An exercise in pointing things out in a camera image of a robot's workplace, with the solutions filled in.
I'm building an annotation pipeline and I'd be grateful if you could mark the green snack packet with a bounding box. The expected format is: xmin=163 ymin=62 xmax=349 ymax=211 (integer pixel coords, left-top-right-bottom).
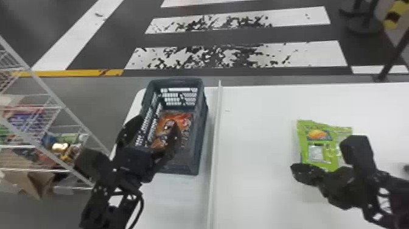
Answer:
xmin=295 ymin=119 xmax=353 ymax=173

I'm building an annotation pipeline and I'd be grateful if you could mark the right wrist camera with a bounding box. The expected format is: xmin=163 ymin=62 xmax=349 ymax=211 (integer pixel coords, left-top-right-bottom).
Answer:
xmin=339 ymin=134 xmax=379 ymax=177

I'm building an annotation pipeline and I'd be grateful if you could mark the white wire rack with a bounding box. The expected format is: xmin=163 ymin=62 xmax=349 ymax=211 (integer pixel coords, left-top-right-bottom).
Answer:
xmin=0 ymin=35 xmax=111 ymax=197

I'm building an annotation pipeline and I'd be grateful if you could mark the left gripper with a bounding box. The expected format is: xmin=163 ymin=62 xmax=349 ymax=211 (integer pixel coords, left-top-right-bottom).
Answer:
xmin=114 ymin=114 xmax=184 ymax=185

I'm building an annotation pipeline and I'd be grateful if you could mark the orange snack packet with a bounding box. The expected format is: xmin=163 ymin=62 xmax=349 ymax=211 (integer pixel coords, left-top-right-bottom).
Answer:
xmin=150 ymin=111 xmax=194 ymax=151

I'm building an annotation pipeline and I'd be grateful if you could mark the blue basket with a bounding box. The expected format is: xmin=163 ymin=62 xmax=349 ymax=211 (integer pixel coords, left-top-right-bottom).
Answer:
xmin=138 ymin=77 xmax=209 ymax=176

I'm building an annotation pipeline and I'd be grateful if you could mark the cardboard box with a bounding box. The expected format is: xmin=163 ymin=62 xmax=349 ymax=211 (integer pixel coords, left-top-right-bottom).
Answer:
xmin=0 ymin=169 xmax=56 ymax=201

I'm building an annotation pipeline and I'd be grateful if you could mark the yellow black striped post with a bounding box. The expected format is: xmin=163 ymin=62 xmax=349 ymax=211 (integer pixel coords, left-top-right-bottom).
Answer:
xmin=382 ymin=0 xmax=409 ymax=32

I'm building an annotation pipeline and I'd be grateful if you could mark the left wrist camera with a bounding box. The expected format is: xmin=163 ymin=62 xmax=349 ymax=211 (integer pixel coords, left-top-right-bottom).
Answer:
xmin=74 ymin=148 xmax=113 ymax=187

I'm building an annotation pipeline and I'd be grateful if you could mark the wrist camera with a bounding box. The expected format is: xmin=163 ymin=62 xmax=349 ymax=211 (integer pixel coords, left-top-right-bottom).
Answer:
xmin=74 ymin=148 xmax=113 ymax=187
xmin=339 ymin=134 xmax=379 ymax=177

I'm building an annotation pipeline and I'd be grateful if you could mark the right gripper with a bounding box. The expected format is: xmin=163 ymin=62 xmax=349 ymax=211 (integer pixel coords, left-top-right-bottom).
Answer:
xmin=290 ymin=163 xmax=359 ymax=211

